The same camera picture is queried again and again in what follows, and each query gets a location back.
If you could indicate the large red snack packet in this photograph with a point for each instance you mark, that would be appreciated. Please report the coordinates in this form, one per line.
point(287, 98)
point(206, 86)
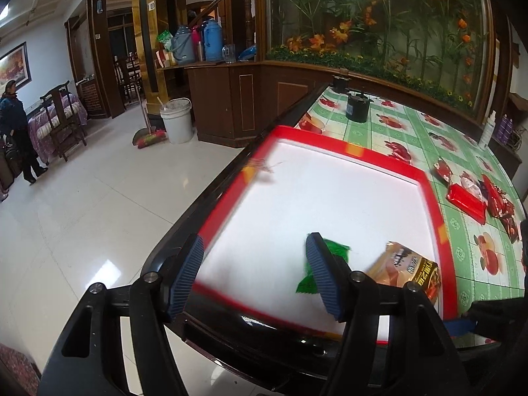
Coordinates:
point(466, 202)

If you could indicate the broom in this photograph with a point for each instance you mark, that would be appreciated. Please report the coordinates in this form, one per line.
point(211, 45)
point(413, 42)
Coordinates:
point(148, 135)

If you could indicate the red glossy snack packet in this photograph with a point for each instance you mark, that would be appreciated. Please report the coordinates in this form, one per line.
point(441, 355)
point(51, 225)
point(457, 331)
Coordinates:
point(497, 205)

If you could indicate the purple bottles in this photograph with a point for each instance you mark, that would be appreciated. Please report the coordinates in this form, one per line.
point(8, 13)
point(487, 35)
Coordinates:
point(504, 130)

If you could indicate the black cylindrical container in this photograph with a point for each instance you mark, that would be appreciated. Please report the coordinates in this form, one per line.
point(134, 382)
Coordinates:
point(358, 107)

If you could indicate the orange sesame snack packet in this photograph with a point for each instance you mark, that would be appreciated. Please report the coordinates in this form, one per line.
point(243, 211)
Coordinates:
point(398, 265)

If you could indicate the dark red small packet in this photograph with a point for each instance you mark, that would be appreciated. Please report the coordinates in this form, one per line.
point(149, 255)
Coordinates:
point(511, 228)

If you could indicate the small black box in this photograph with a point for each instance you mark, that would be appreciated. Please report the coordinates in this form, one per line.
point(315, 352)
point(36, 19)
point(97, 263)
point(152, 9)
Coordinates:
point(340, 84)

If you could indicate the white spray bottle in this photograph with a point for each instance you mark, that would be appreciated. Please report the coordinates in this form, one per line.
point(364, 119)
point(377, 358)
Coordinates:
point(487, 131)

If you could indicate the wooden chair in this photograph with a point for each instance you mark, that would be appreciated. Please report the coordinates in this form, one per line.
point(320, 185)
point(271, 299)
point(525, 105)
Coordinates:
point(66, 130)

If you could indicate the person in dark coat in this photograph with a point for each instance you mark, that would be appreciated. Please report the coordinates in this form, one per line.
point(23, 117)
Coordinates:
point(14, 123)

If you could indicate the blue thermos jug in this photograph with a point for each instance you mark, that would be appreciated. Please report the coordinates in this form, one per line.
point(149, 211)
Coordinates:
point(213, 41)

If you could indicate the red white tray box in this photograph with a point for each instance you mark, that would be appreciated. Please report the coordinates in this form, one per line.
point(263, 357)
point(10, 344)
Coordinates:
point(254, 238)

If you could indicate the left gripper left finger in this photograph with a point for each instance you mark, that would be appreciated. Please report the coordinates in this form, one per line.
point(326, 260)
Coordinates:
point(87, 358)

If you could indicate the grey thermos jug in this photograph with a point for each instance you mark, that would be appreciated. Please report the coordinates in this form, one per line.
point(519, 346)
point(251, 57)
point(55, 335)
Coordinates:
point(182, 46)

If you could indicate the pink white snack packet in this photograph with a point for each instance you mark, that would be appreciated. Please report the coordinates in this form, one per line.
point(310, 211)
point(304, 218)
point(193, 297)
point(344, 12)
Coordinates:
point(471, 185)

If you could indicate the framed wall painting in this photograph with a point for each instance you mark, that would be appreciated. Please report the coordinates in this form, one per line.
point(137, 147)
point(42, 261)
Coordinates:
point(14, 66)

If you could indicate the white plastic bucket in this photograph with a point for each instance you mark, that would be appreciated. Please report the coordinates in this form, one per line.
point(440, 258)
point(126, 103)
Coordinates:
point(176, 116)

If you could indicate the red floral snack packet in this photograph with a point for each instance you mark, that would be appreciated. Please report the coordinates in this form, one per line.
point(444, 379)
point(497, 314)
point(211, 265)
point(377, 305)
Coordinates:
point(443, 171)

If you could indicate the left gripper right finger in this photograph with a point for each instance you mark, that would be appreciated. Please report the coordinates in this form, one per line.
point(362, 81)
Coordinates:
point(394, 341)

